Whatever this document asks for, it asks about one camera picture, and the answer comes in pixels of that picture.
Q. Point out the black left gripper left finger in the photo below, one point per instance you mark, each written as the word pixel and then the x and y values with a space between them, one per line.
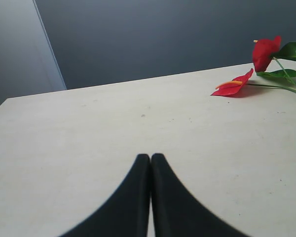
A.
pixel 126 212

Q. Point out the artificial red anthurium plant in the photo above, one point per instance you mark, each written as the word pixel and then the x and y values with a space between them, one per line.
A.
pixel 266 55

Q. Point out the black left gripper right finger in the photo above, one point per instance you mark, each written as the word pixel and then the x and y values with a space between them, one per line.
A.
pixel 176 212

